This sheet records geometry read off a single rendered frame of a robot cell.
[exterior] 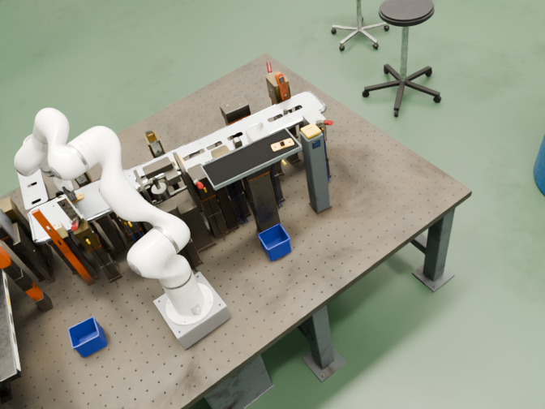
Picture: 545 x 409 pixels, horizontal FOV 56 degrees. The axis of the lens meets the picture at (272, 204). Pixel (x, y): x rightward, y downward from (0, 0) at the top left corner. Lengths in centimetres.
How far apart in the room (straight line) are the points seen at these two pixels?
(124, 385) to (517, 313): 192
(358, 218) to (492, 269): 101
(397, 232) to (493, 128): 173
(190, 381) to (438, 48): 339
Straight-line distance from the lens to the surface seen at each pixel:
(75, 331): 223
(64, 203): 202
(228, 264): 222
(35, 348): 236
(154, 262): 171
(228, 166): 193
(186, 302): 194
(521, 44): 463
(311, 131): 200
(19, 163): 206
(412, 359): 272
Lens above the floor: 248
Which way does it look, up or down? 48 degrees down
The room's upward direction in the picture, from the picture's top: 13 degrees counter-clockwise
